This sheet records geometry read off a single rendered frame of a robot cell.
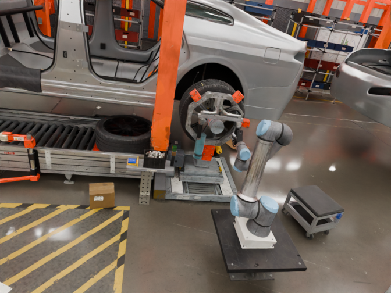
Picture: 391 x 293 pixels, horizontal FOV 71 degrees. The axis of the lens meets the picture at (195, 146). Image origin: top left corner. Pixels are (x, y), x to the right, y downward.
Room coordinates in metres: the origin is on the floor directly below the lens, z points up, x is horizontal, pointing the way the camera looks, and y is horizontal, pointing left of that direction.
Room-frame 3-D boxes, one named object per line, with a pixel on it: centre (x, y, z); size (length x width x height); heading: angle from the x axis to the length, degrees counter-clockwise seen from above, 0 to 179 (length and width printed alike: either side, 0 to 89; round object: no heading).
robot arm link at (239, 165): (2.01, -0.41, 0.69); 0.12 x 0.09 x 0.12; 97
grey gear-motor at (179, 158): (2.66, 0.22, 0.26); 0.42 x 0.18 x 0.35; 12
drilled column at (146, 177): (2.12, 0.41, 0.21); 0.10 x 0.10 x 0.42; 12
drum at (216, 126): (2.43, -0.15, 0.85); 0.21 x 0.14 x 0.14; 12
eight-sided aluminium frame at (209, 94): (2.50, -0.13, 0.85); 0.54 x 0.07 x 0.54; 102
